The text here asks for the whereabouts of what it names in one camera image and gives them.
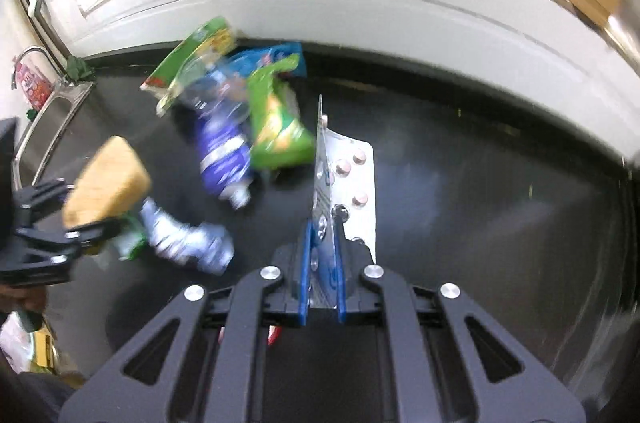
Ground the red label bottle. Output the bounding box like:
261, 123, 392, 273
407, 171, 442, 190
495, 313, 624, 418
12, 58, 54, 112

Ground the purple white wrapper packet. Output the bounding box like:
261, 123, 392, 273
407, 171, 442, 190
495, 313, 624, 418
177, 59, 254, 210

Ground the steel sink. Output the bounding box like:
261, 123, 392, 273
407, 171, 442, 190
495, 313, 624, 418
12, 80, 96, 200

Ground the yellow sponge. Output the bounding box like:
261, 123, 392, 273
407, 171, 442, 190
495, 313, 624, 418
62, 136, 152, 230

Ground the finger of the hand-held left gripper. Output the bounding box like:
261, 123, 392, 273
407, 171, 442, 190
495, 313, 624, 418
14, 180, 73, 216
14, 217, 123, 256

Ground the green snack bag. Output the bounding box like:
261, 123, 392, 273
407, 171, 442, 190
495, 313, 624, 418
247, 56, 317, 170

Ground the steel faucet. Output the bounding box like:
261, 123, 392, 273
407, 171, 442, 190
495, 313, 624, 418
9, 46, 69, 90

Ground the green scouring pad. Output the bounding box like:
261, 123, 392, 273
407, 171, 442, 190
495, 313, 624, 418
65, 56, 96, 84

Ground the green white wrapper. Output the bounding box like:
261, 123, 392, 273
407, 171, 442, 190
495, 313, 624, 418
99, 213, 149, 263

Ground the crumpled blue white wrapper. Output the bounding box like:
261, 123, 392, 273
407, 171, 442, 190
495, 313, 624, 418
140, 198, 236, 275

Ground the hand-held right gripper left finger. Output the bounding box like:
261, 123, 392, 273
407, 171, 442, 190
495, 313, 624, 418
59, 219, 314, 423

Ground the white plastic bag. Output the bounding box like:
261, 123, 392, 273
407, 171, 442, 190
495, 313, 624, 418
0, 313, 64, 377

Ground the person's left hand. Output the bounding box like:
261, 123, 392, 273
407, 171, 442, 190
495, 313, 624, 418
0, 284, 48, 321

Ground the silver pill blister pack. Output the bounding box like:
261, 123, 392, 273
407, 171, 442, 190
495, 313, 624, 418
311, 94, 377, 309

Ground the green flat packet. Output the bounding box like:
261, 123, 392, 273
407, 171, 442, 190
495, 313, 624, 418
140, 17, 239, 118

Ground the blue snack wrapper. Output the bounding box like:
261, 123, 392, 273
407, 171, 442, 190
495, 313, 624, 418
230, 42, 306, 80

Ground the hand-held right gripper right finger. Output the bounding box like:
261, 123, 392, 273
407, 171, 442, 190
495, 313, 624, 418
333, 204, 589, 423

